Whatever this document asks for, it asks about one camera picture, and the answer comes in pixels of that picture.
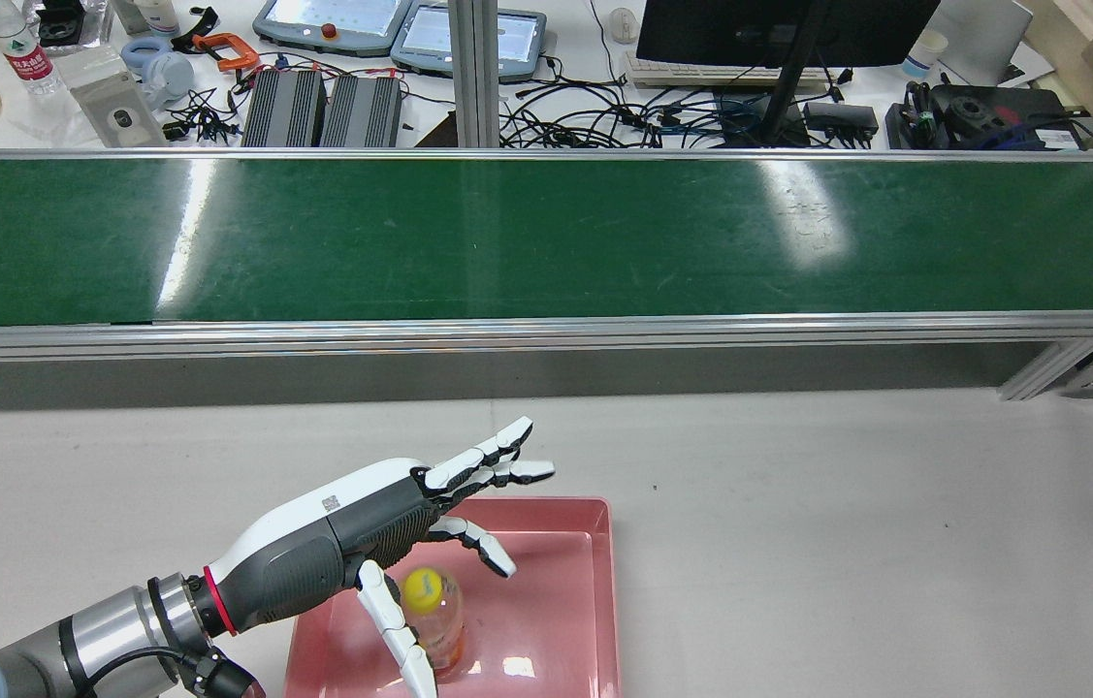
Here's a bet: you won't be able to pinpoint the grey white left robot hand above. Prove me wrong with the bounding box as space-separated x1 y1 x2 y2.
202 417 557 698

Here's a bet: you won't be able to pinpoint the yellow capped drink bottle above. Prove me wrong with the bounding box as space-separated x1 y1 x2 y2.
401 567 467 675

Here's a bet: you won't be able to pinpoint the pink plastic tray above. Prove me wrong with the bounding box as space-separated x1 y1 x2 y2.
284 496 623 698

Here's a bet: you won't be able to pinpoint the black machine part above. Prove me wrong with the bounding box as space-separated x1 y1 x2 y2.
929 84 1085 151

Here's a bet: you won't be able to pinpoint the green conveyor belt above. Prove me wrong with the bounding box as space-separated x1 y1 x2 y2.
0 158 1093 328
0 147 1093 403

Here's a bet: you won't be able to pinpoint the silver laptop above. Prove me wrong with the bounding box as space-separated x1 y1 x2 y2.
934 0 1034 88

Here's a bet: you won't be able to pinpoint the blue striped paper cup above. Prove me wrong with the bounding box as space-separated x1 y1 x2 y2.
902 29 949 80

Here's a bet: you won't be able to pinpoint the black ribbed power box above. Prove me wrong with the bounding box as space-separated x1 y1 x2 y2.
241 70 326 148
321 76 404 148

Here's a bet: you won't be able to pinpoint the grey box in plastic bag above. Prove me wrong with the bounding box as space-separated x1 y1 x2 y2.
56 48 169 148

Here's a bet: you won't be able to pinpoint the black Huawei monitor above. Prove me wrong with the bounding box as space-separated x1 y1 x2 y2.
636 0 942 148

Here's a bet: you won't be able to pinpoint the pale blue headphones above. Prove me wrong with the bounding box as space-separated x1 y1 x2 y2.
121 36 196 103

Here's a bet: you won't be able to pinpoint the orange clamp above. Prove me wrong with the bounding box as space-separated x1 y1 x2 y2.
192 32 261 74

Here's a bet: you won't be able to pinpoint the white keyboard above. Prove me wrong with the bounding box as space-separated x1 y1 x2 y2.
626 53 833 93

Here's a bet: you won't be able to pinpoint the grey teach pendant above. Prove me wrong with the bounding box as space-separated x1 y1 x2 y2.
391 3 549 83
252 0 414 57

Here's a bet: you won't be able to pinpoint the white jar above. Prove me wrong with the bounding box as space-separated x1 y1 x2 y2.
134 0 180 38

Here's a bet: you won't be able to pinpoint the clear water bottle red label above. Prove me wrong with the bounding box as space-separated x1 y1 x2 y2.
0 0 62 98

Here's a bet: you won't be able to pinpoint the clear box with black item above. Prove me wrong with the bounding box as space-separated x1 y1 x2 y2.
30 0 111 49

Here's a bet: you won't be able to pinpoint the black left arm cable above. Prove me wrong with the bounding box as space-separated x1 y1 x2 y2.
85 645 217 691

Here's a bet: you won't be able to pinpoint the black cable bundle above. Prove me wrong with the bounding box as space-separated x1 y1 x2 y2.
885 82 940 149

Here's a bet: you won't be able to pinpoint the small black cable tangle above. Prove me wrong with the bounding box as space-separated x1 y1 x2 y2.
163 87 246 144

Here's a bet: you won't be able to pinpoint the aluminium profile post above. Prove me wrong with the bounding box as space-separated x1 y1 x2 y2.
449 0 500 149

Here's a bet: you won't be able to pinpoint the black strap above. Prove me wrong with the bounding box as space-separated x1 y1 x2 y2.
171 7 220 51

